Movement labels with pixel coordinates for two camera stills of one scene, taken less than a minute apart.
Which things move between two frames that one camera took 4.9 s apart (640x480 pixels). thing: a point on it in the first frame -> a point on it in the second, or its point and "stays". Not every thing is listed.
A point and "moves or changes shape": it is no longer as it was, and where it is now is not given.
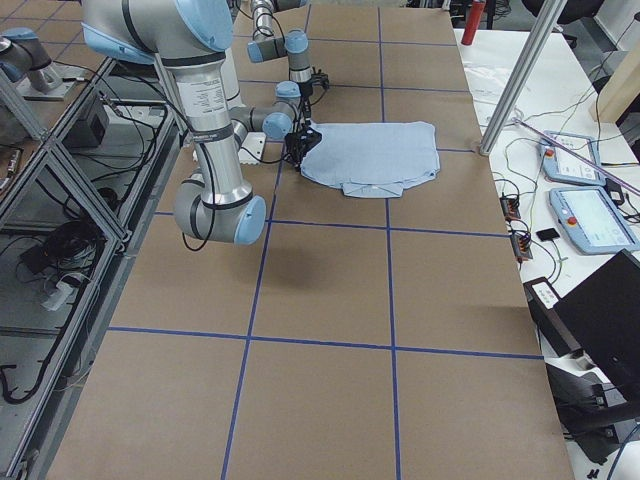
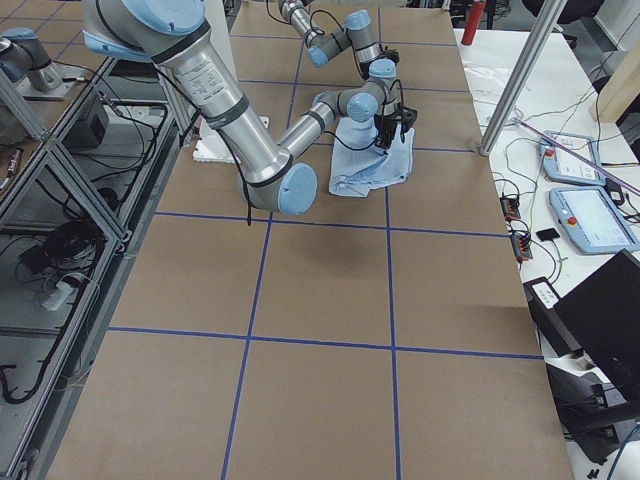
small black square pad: [549, 233] stays
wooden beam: [619, 88] stays
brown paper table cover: [358, 338] stays
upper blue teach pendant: [561, 166] stays
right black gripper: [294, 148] -> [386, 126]
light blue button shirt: [373, 159] moves or changes shape
